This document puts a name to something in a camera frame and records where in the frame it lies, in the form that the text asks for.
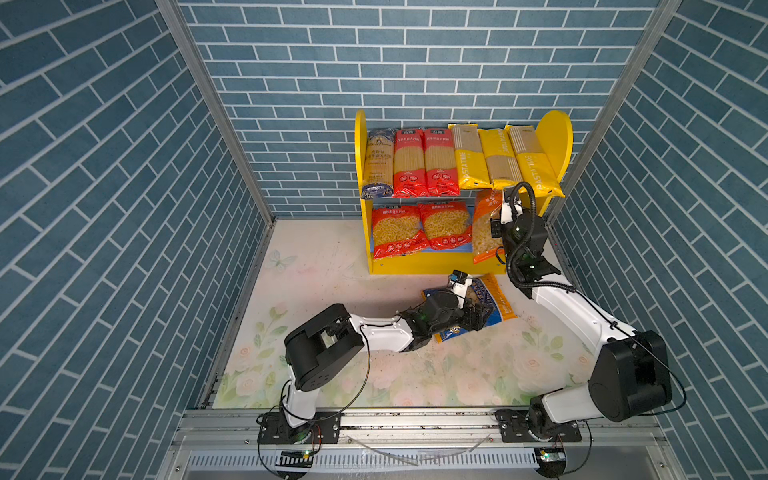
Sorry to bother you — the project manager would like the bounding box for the orange pasta bag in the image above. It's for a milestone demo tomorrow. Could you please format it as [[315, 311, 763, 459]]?
[[472, 189, 503, 264]]

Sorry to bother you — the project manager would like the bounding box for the blue elbow pasta bag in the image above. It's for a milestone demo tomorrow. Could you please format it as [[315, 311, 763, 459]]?
[[433, 275, 517, 343]]

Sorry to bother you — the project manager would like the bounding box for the yellow spaghetti box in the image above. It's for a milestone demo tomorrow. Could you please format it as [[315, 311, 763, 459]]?
[[505, 125, 564, 198], [449, 124, 491, 190], [478, 129, 523, 190]]

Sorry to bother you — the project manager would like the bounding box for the red macaroni bag back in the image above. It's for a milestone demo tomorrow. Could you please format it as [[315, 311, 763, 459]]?
[[418, 201, 472, 251]]

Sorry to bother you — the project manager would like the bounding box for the red macaroni bag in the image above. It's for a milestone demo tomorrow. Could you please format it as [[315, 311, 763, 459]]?
[[418, 201, 472, 251], [372, 205, 429, 259]]

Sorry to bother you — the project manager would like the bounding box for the red macaroni bag front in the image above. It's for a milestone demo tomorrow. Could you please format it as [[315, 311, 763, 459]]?
[[372, 205, 429, 259]]

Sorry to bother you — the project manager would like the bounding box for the red spaghetti bag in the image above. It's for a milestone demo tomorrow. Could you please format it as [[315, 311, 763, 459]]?
[[393, 129, 428, 198], [424, 128, 460, 197]]

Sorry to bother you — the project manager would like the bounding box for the dark blue spaghetti bag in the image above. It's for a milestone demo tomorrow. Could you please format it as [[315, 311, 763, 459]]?
[[361, 128, 396, 200]]

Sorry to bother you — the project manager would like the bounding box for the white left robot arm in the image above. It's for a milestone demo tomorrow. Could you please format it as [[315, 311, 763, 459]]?
[[280, 289, 491, 428]]

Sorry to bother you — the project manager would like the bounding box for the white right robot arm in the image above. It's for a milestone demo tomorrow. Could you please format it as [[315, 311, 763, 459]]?
[[491, 204, 676, 425]]

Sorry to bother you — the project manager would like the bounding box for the yellow shelf unit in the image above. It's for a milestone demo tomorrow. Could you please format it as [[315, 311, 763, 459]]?
[[360, 111, 574, 275]]

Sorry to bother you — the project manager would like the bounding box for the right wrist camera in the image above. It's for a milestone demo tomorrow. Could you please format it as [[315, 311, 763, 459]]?
[[500, 202, 522, 225]]

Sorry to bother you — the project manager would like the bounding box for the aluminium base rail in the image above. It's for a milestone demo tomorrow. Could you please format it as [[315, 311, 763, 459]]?
[[159, 407, 684, 479]]

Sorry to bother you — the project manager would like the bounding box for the aluminium corner post right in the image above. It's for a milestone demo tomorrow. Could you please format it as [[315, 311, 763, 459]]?
[[561, 0, 682, 196]]

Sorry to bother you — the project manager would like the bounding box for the aluminium corner post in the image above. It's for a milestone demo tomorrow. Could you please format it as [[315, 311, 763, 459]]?
[[156, 0, 275, 228], [561, 0, 682, 196]]

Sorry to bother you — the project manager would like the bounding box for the aluminium corner post left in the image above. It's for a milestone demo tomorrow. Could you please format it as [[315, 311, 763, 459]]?
[[156, 0, 275, 228]]

